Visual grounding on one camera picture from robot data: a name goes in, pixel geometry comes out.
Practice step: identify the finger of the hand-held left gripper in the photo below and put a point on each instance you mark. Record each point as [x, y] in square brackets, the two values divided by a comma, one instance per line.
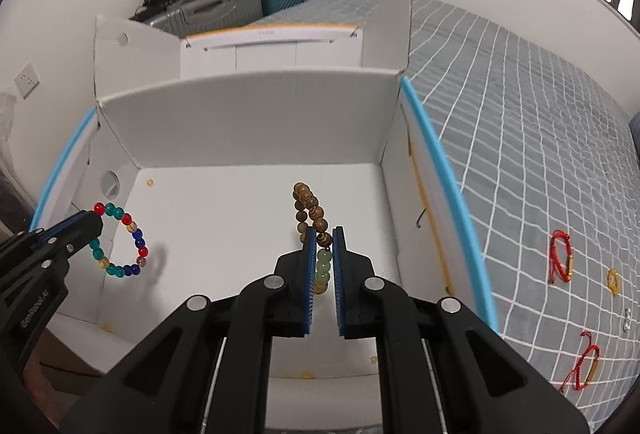
[65, 221]
[75, 236]

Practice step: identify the grey plaid bedsheet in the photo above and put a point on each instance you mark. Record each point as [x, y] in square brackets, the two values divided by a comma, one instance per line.
[525, 138]

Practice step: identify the silver hard suitcase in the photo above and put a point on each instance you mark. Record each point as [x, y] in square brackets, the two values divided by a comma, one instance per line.
[215, 6]

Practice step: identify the white cardboard box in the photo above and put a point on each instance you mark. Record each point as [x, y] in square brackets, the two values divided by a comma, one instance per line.
[225, 214]

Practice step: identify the white wall socket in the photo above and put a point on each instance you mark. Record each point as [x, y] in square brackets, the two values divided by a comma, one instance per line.
[26, 81]

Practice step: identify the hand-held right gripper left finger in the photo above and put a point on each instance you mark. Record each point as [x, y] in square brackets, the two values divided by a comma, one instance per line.
[309, 286]

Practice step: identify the blue pillow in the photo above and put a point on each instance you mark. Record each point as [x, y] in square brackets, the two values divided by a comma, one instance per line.
[635, 128]

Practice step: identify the small silver earrings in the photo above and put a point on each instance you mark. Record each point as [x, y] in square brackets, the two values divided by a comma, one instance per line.
[626, 319]

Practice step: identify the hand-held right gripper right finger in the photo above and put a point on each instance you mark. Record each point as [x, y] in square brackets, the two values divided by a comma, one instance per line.
[339, 286]

